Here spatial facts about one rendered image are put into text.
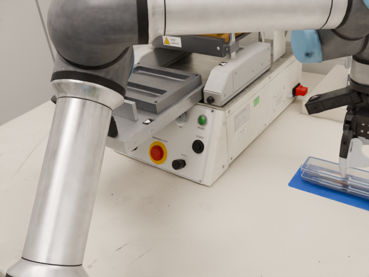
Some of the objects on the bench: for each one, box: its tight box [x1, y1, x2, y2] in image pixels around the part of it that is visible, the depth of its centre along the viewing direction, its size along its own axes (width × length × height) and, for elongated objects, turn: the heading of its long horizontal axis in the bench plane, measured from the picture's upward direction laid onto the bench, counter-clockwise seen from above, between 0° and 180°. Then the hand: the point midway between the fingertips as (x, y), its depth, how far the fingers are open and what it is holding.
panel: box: [116, 104, 216, 184], centre depth 102 cm, size 2×30×19 cm, turn 63°
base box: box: [113, 56, 308, 186], centre depth 117 cm, size 54×38×17 cm
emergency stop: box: [150, 145, 164, 161], centre depth 104 cm, size 2×4×4 cm, turn 63°
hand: (346, 161), depth 87 cm, fingers open, 8 cm apart
